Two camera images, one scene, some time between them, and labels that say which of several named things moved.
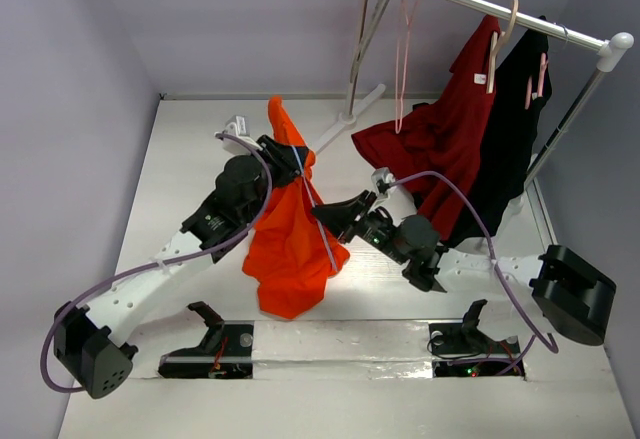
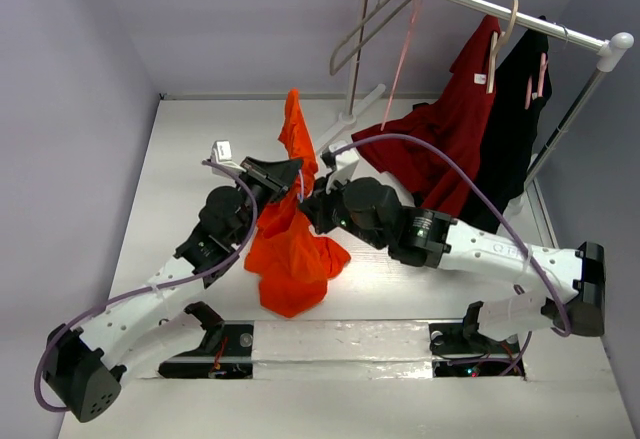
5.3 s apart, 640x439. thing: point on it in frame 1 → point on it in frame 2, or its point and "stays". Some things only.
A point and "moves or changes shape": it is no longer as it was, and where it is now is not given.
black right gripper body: x=360 y=216 → x=316 y=207
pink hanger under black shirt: x=543 y=64 stays
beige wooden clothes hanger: x=496 y=49 stays
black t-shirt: x=522 y=81 stays
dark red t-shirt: x=435 y=150 stays
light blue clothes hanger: x=313 y=202 → x=300 y=194
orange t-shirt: x=294 y=248 moves or changes shape
